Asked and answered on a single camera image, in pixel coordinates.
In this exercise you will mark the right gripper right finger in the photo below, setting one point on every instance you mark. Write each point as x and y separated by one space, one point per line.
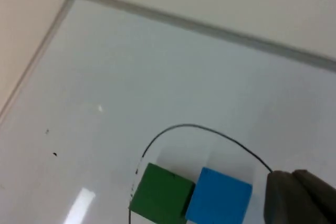
320 195

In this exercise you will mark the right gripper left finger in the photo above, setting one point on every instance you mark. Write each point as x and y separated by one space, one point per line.
286 203

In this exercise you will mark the blue cube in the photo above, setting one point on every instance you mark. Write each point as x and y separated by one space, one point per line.
218 197

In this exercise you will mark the green cube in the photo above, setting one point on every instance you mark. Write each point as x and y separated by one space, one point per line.
160 195

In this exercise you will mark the grey-framed whiteboard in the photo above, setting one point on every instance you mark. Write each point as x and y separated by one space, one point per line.
162 82

